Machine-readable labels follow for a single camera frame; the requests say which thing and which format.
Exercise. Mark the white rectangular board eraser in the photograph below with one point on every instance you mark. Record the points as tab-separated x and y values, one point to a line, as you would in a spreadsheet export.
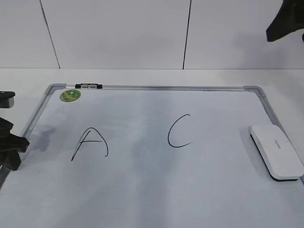
277	152

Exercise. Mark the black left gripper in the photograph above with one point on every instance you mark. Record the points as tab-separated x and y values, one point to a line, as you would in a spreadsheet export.
10	145

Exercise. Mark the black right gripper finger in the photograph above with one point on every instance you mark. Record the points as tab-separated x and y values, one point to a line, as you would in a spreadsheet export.
289	19

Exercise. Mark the white board with grey frame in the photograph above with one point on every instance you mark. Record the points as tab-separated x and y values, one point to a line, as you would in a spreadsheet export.
148	157

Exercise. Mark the round green magnet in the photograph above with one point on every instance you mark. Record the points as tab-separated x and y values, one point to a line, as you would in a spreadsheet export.
70	95

